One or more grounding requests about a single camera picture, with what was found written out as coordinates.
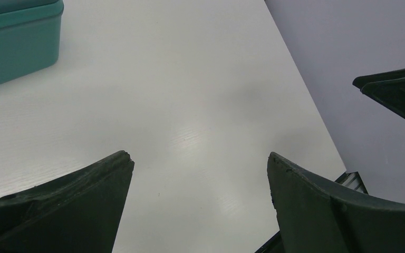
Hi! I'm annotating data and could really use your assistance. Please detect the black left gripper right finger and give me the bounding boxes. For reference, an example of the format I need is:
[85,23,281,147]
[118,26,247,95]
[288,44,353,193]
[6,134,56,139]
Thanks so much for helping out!
[267,152,405,252]

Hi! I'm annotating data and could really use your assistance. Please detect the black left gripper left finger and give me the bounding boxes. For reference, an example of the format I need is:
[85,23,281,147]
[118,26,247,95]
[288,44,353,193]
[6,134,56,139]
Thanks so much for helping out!
[0,151,134,252]

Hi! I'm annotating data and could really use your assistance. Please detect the teal medicine kit box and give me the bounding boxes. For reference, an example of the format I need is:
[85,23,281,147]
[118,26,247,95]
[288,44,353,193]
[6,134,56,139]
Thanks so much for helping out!
[0,1,64,84]

